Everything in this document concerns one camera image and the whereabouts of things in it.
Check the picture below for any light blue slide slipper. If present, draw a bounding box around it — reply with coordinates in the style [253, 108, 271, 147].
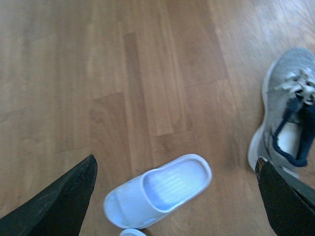
[103, 154, 212, 229]

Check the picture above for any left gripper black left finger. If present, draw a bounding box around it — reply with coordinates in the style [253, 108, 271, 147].
[0, 155, 97, 236]

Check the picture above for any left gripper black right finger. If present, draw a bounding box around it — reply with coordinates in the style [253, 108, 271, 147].
[255, 157, 315, 236]

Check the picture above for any grey knit sneaker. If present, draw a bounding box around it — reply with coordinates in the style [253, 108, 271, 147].
[248, 48, 315, 177]

